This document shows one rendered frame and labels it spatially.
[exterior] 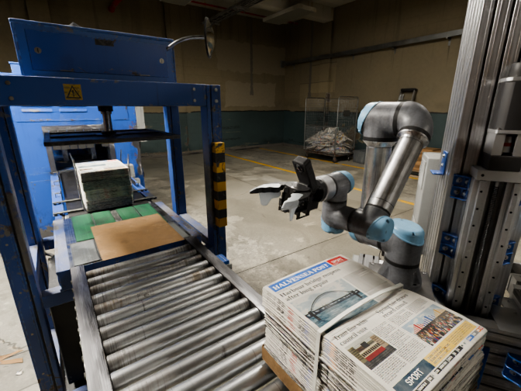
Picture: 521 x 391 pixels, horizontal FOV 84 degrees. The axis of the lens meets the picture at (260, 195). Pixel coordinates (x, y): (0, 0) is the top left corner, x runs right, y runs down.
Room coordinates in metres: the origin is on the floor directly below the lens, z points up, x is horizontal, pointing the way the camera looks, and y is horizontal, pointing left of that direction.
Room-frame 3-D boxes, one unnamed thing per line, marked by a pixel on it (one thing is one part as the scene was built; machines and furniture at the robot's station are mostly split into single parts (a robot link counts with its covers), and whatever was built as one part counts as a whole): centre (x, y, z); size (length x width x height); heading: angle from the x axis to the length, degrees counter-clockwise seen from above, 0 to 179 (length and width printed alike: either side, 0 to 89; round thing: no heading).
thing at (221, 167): (1.48, 0.22, 1.05); 0.05 x 0.05 x 0.45; 35
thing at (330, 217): (0.86, -0.25, 1.11); 0.11 x 0.08 x 0.11; 42
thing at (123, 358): (0.75, 0.23, 0.77); 0.47 x 0.05 x 0.05; 125
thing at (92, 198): (1.99, 1.11, 0.93); 0.38 x 0.30 x 0.26; 35
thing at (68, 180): (2.45, 1.43, 0.75); 1.53 x 0.64 x 0.10; 35
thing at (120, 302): (0.96, 0.38, 0.77); 0.47 x 0.05 x 0.05; 125
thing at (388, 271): (0.95, -0.52, 0.87); 0.15 x 0.15 x 0.10
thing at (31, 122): (3.77, 2.31, 1.04); 1.51 x 1.30 x 2.07; 35
